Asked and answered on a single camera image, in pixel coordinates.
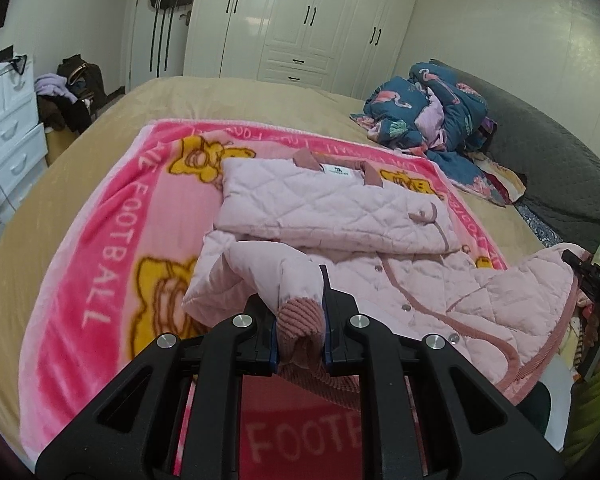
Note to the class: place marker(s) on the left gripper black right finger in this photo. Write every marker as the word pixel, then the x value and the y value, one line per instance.
pixel 358 345

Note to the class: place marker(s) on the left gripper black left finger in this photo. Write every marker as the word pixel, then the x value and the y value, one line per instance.
pixel 242 345

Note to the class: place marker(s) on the pink quilted jacket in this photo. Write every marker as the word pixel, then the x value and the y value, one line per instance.
pixel 289 228

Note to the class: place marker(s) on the green right sleeve forearm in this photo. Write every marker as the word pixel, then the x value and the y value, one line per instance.
pixel 584 419

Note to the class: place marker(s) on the white bedroom door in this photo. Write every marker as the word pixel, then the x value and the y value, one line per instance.
pixel 156 42

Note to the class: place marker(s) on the person's right hand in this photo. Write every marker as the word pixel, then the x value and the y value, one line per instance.
pixel 591 323

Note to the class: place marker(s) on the grey bed headboard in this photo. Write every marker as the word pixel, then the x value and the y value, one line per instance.
pixel 563 174

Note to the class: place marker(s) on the red yellow folded cloth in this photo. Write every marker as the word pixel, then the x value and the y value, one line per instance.
pixel 506 181

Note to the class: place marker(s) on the pink bear print blanket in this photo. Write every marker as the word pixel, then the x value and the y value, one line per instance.
pixel 119 276

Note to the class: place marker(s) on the blue floral quilt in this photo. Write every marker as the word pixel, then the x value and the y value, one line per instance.
pixel 430 113

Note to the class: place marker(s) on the beige bed cover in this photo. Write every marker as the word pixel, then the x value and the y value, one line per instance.
pixel 33 236

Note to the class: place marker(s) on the white drawer dresser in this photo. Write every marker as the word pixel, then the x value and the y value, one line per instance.
pixel 23 146

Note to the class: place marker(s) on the dark bag pile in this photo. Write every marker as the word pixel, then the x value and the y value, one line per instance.
pixel 84 80

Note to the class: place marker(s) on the white glossy wardrobe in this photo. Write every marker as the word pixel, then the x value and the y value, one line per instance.
pixel 348 47

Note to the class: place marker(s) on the purple cloth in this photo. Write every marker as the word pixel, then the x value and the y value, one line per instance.
pixel 53 85

